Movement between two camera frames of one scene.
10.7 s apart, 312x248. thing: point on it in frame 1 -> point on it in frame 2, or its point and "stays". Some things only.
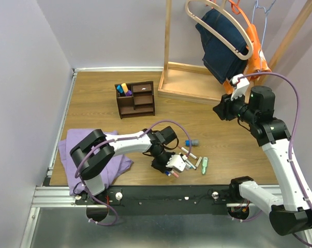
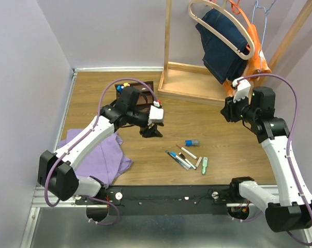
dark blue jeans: x=220 y=59 stays
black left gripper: x=162 y=167 -> x=151 y=132
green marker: x=204 y=164 stays
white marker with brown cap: x=191 y=154 stays
